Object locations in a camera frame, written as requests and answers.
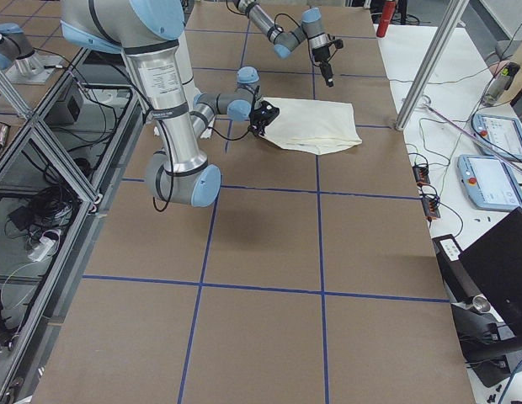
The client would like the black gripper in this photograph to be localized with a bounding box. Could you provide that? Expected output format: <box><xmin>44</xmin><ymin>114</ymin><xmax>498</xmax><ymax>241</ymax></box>
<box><xmin>250</xmin><ymin>103</ymin><xmax>280</xmax><ymax>137</ymax></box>
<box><xmin>312</xmin><ymin>44</ymin><xmax>334</xmax><ymax>88</ymax></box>

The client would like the cream long-sleeve cat shirt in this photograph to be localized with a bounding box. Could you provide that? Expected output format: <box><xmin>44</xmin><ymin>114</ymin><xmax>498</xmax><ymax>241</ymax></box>
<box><xmin>264</xmin><ymin>97</ymin><xmax>362</xmax><ymax>156</ymax></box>

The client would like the red bottle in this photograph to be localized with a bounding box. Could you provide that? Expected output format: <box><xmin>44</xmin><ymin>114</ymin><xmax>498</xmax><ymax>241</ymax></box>
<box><xmin>376</xmin><ymin>0</ymin><xmax>397</xmax><ymax>38</ymax></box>

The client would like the metal reacher grabber tool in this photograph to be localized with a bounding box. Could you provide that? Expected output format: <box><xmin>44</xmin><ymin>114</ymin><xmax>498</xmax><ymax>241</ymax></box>
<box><xmin>418</xmin><ymin>97</ymin><xmax>522</xmax><ymax>178</ymax></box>

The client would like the far blue teach pendant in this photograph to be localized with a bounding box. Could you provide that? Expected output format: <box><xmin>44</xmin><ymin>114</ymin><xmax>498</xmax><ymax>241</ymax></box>
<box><xmin>471</xmin><ymin>114</ymin><xmax>522</xmax><ymax>162</ymax></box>

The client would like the blue teach pendant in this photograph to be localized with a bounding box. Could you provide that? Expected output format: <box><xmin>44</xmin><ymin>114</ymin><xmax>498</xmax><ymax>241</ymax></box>
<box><xmin>457</xmin><ymin>155</ymin><xmax>522</xmax><ymax>211</ymax></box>
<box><xmin>471</xmin><ymin>114</ymin><xmax>522</xmax><ymax>162</ymax></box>

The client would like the near blue teach pendant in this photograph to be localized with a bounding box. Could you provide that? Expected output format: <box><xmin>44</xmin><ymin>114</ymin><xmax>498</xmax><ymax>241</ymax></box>
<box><xmin>457</xmin><ymin>155</ymin><xmax>522</xmax><ymax>211</ymax></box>

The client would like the black box white label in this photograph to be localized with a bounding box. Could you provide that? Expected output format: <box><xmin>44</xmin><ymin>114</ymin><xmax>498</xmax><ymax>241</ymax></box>
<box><xmin>432</xmin><ymin>235</ymin><xmax>492</xmax><ymax>314</ymax></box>

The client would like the black laptop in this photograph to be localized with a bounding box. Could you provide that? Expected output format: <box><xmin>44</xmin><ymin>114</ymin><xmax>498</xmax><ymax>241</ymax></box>
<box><xmin>460</xmin><ymin>207</ymin><xmax>522</xmax><ymax>334</ymax></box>

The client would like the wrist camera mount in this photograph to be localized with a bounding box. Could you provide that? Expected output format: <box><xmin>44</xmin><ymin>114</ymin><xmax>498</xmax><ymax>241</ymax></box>
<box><xmin>253</xmin><ymin>100</ymin><xmax>280</xmax><ymax>127</ymax></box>
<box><xmin>329</xmin><ymin>38</ymin><xmax>344</xmax><ymax>50</ymax></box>

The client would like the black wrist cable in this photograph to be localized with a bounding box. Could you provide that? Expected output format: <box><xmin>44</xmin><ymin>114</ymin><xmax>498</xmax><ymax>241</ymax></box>
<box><xmin>153</xmin><ymin>86</ymin><xmax>262</xmax><ymax>214</ymax></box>
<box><xmin>271</xmin><ymin>12</ymin><xmax>312</xmax><ymax>41</ymax></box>

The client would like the white camera mast base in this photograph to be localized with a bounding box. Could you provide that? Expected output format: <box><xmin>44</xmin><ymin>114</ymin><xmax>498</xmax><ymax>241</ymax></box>
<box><xmin>153</xmin><ymin>0</ymin><xmax>216</xmax><ymax>140</ymax></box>

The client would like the aluminium frame post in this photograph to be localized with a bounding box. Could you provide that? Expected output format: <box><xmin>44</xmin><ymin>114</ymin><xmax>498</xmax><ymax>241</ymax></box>
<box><xmin>395</xmin><ymin>0</ymin><xmax>469</xmax><ymax>131</ymax></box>

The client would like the aluminium table side frame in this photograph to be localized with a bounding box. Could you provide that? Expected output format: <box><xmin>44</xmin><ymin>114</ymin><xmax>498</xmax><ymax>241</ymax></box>
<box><xmin>0</xmin><ymin>50</ymin><xmax>142</xmax><ymax>403</ymax></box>

